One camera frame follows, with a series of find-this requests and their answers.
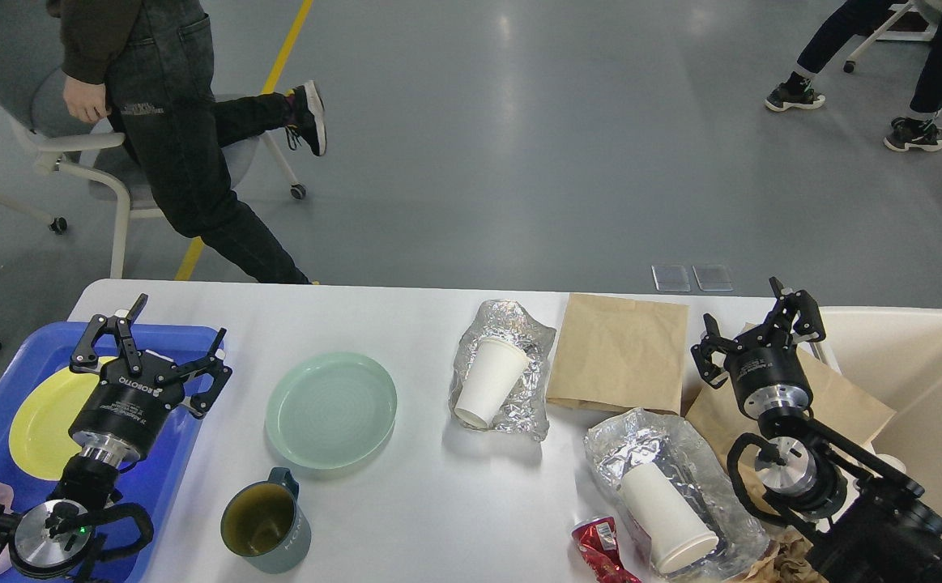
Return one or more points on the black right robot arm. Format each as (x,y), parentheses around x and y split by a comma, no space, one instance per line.
(865,520)

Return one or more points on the white chair base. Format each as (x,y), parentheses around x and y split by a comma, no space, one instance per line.
(909,21)

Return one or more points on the grey office chair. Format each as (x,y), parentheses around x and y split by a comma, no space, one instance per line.
(49,146)

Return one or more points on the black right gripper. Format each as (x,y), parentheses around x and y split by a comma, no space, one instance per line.
(770,375)

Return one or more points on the large brown paper bag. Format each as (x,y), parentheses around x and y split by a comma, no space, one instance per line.
(838,403)

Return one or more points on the crushed red can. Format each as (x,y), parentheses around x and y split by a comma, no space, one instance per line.
(597,544)

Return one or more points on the light green plate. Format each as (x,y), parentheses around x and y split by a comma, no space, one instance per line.
(331,411)

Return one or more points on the dark teal mug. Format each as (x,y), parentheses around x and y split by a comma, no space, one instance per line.
(264,524)

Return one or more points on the white paper cup on foil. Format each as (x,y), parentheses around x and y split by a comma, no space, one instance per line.
(490,378)

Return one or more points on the beige plastic bin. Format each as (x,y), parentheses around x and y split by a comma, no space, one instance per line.
(896,356)

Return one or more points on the person in black clothes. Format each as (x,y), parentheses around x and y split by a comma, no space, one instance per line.
(171,138)

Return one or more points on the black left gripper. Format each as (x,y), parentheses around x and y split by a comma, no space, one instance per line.
(125,402)

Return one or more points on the transparent floor plate left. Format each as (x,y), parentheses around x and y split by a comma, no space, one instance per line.
(671,278)

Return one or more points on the crumpled brown paper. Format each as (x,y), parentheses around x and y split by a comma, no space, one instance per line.
(784,561)

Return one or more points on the crumpled aluminium foil sheet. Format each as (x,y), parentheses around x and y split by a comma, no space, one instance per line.
(524,411)

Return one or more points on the transparent floor plate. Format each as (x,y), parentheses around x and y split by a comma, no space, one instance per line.
(671,278)
(713,277)

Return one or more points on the yellow plate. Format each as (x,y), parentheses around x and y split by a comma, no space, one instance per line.
(39,438)

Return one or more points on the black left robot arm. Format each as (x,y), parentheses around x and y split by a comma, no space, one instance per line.
(84,531)

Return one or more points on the transparent floor plate right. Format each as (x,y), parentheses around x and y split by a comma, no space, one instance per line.
(713,277)

